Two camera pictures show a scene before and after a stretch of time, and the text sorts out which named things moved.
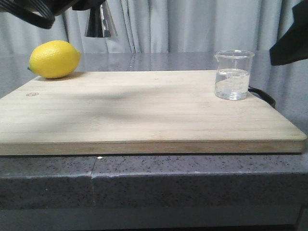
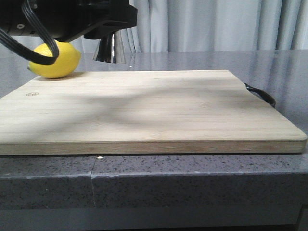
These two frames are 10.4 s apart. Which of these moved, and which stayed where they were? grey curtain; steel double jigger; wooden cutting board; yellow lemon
Moved: steel double jigger
Stayed: wooden cutting board; yellow lemon; grey curtain
